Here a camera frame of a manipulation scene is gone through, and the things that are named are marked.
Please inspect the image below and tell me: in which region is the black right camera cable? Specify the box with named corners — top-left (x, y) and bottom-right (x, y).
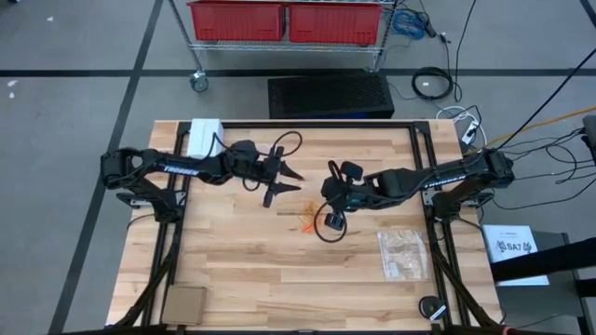
top-left (313, 160), bottom-right (349, 244)

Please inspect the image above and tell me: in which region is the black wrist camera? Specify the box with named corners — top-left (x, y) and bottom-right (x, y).
top-left (253, 156), bottom-right (278, 183)
top-left (319, 178), bottom-right (345, 202)

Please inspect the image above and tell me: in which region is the brown cardboard piece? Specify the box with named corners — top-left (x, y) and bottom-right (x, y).
top-left (161, 285), bottom-right (209, 327)

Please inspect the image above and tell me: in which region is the yellow floor cable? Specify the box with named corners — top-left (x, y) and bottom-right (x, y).
top-left (465, 105), bottom-right (596, 155)

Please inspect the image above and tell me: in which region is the chrome wire shelving cart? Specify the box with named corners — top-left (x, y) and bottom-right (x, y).
top-left (166, 0), bottom-right (400, 93)

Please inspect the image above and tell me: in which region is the white cardboard box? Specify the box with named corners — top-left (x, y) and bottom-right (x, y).
top-left (185, 118), bottom-right (224, 160)

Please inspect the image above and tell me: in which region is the white cable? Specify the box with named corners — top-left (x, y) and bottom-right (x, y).
top-left (435, 105), bottom-right (489, 149)

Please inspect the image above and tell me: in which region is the black camera cable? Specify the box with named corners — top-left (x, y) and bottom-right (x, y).
top-left (211, 129), bottom-right (304, 192)
top-left (313, 160), bottom-right (349, 244)

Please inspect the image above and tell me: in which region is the black coiled cable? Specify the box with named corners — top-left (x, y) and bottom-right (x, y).
top-left (411, 66), bottom-right (455, 101)

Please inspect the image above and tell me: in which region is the black left camera cable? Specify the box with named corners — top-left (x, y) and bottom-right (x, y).
top-left (211, 129), bottom-right (304, 192)

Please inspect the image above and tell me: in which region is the black aluminium table frame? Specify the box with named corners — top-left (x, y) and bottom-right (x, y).
top-left (109, 119), bottom-right (507, 335)

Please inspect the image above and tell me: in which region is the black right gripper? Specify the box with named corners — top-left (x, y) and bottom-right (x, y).
top-left (324, 161), bottom-right (370, 232)

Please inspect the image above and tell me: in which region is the red plastic bin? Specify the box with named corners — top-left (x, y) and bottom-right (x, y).
top-left (187, 0), bottom-right (286, 43)
top-left (287, 2), bottom-right (384, 47)

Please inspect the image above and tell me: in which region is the black hanging cable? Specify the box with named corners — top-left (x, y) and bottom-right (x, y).
top-left (492, 59), bottom-right (596, 154)

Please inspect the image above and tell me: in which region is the blue coiled cable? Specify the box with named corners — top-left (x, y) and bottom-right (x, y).
top-left (389, 8), bottom-right (428, 41)

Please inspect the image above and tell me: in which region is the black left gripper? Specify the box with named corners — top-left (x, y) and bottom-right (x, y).
top-left (231, 145), bottom-right (305, 209)

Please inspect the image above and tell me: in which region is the black bar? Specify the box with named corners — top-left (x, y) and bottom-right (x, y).
top-left (489, 236), bottom-right (596, 284)

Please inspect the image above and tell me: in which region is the black tape roll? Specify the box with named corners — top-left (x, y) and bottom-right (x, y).
top-left (417, 295), bottom-right (448, 322)

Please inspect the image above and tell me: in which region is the white printed booklet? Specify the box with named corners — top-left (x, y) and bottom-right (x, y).
top-left (481, 224), bottom-right (551, 288)

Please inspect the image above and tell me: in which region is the black perforated metal case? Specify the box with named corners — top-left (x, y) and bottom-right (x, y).
top-left (266, 73), bottom-right (396, 120)

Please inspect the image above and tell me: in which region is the grey side table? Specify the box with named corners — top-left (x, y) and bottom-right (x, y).
top-left (488, 230), bottom-right (596, 335)

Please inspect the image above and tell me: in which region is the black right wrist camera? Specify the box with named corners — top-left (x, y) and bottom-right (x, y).
top-left (319, 178), bottom-right (345, 202)

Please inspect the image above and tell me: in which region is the white power strip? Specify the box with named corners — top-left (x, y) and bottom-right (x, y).
top-left (459, 119), bottom-right (481, 146)

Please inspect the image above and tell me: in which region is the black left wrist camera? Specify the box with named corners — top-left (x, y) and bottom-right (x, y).
top-left (253, 156), bottom-right (278, 183)

